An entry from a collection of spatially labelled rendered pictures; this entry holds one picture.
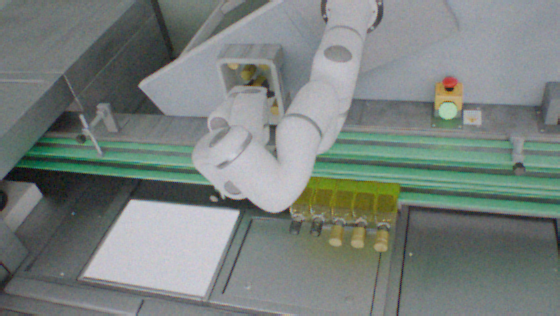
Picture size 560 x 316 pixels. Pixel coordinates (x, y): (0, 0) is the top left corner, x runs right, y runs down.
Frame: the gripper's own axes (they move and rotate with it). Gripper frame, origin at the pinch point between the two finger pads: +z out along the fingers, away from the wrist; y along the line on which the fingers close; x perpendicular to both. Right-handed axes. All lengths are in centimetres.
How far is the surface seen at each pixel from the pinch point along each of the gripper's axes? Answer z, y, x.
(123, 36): 44, -74, 1
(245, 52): -2.3, -2.2, 10.7
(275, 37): 1.8, 5.5, 14.2
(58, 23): 40, -101, 7
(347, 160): -6.8, 27.9, -17.8
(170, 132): 0.5, -31.9, -18.1
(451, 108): -4, 54, -1
